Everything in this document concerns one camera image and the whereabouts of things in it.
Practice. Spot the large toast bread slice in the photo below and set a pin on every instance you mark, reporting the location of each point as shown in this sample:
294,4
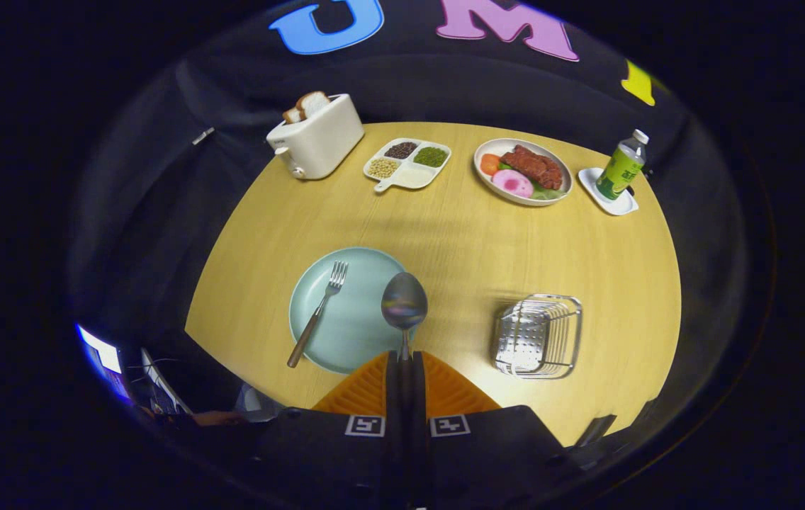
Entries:
313,104

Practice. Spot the black backdrop cloth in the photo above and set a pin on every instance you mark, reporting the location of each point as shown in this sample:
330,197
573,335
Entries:
409,92

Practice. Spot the white toaster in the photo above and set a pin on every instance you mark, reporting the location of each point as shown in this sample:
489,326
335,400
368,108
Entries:
321,145

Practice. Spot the green label drink bottle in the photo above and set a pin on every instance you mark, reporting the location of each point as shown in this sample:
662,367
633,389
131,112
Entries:
618,170

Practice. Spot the white food plate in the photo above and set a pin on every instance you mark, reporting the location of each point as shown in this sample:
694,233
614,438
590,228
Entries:
487,183

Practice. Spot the pink ham slice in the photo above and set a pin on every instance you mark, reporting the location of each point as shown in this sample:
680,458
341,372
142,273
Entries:
512,184

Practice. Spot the lit computer monitor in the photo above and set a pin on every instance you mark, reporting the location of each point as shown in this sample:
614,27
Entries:
105,358

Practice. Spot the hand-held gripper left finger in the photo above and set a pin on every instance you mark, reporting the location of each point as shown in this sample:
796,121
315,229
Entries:
393,397

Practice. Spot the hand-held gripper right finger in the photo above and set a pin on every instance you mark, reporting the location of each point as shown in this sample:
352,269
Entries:
419,397

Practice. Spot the open laptop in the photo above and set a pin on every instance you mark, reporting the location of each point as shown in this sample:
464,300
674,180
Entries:
165,386

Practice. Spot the white square coaster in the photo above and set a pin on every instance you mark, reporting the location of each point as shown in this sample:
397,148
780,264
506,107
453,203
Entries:
618,207

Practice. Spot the green lettuce leaf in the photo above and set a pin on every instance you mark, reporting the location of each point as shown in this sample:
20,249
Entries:
548,193

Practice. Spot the small toast bread slice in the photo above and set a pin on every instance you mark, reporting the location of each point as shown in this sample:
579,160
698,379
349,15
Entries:
293,115

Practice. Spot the small silver clip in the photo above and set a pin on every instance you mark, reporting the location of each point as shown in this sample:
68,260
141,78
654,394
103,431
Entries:
203,136

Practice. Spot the red steak piece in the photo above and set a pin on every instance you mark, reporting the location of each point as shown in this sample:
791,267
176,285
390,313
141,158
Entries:
533,166

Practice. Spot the white divided bean tray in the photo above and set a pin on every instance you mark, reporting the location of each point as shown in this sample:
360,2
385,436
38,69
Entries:
409,176

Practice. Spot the pale green plate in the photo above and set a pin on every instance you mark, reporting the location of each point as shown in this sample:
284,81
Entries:
353,326

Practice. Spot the orange tomato slice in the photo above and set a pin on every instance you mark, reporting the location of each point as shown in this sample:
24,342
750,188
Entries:
490,163

